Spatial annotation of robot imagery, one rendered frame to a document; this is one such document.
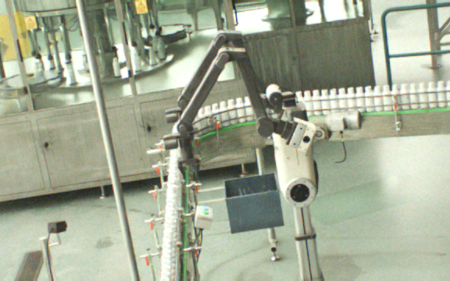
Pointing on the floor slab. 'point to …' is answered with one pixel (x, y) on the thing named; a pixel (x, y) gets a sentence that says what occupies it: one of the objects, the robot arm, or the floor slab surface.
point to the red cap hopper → (438, 32)
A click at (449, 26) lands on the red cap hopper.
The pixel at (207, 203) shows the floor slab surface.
